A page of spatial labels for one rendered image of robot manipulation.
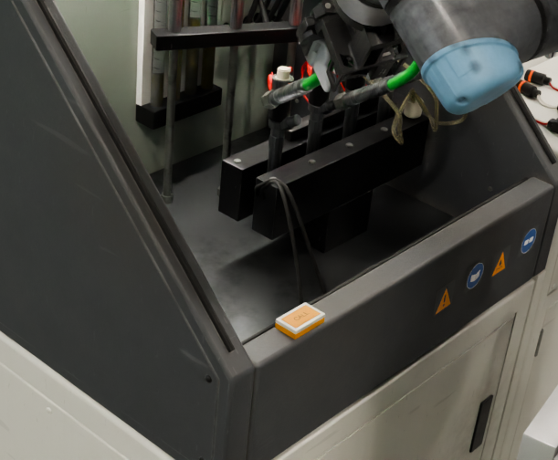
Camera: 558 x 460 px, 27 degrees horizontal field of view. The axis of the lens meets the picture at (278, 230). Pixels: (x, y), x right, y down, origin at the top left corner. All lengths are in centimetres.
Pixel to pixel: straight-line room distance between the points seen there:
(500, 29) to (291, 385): 50
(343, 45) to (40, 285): 48
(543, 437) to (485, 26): 39
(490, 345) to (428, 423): 15
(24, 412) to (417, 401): 52
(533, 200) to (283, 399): 51
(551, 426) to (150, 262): 43
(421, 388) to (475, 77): 70
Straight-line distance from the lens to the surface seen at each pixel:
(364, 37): 109
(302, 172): 151
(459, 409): 172
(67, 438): 149
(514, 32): 99
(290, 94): 134
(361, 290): 134
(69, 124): 123
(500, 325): 171
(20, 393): 153
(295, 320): 125
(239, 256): 160
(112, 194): 121
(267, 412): 127
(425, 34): 96
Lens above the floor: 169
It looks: 31 degrees down
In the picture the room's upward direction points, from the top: 6 degrees clockwise
